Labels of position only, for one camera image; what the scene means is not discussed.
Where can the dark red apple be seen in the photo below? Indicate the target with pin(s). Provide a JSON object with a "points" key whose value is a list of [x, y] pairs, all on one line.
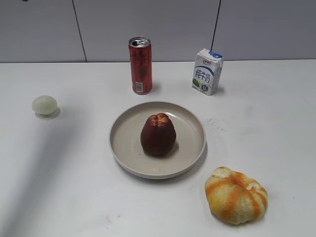
{"points": [[158, 135]]}

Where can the beige round plate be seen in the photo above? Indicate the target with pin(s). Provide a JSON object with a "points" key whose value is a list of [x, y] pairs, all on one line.
{"points": [[190, 146]]}

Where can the white blue milk carton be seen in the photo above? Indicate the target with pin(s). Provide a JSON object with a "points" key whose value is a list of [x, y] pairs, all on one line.
{"points": [[207, 71]]}

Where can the red soda can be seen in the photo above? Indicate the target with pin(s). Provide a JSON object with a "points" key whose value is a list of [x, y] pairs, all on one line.
{"points": [[140, 51]]}

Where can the peeled orange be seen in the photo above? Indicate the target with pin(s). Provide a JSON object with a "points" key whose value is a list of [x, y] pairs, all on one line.
{"points": [[235, 198]]}

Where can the pale green egg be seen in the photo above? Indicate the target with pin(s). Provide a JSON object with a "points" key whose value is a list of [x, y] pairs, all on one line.
{"points": [[44, 105]]}

